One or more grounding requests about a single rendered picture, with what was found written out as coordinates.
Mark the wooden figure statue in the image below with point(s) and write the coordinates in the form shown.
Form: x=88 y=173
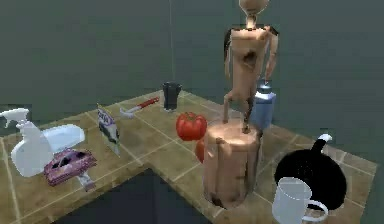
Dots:
x=233 y=160

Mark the white spray bottle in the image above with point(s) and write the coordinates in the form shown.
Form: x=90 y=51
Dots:
x=30 y=150

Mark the blue soap bottle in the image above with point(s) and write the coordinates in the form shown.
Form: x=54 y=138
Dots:
x=265 y=110

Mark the black pan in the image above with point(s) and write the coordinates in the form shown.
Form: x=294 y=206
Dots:
x=316 y=170

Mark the white mug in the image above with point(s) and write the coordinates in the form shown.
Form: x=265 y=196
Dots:
x=291 y=201

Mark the purple tissue box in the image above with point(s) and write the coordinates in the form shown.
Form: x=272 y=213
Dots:
x=68 y=165

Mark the white purple food bag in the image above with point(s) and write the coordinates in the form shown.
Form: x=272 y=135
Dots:
x=108 y=128

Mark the white bowl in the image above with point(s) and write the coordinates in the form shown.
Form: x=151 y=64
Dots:
x=65 y=135

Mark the red tomato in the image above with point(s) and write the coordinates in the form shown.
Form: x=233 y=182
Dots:
x=191 y=126

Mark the black cup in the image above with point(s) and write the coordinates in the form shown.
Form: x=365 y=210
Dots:
x=171 y=95

